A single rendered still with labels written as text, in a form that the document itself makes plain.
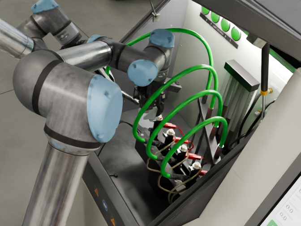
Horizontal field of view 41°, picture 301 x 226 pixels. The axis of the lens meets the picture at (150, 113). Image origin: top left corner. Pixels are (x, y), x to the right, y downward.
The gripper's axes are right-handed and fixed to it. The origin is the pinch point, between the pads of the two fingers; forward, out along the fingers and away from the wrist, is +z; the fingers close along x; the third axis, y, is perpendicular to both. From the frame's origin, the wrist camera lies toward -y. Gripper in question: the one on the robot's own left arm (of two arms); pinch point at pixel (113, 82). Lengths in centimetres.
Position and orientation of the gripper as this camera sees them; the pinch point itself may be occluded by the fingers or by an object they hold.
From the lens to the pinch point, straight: 139.1
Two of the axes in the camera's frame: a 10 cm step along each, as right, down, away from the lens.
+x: -0.6, 5.0, -8.6
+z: 5.7, 7.2, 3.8
